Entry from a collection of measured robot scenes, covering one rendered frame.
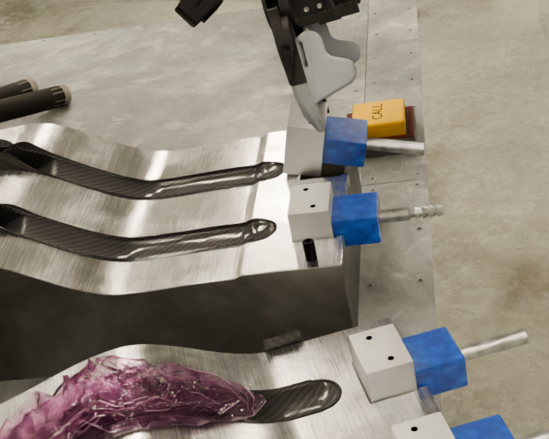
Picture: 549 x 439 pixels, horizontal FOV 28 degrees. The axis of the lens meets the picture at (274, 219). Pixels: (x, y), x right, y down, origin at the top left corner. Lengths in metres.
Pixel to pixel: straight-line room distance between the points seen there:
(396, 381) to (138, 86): 0.85
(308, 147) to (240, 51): 0.59
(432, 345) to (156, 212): 0.34
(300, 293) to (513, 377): 1.26
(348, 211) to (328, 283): 0.07
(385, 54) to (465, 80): 1.80
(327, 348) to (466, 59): 2.61
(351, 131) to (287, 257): 0.17
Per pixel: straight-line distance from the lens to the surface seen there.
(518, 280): 2.40
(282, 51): 0.97
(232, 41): 1.64
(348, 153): 1.03
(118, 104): 1.52
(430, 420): 0.75
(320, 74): 0.99
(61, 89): 1.55
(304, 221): 0.93
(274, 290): 0.92
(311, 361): 0.86
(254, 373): 0.86
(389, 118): 1.24
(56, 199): 1.06
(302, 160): 1.03
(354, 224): 0.94
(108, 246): 1.02
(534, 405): 2.09
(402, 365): 0.80
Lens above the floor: 1.39
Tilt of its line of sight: 30 degrees down
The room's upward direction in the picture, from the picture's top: 12 degrees counter-clockwise
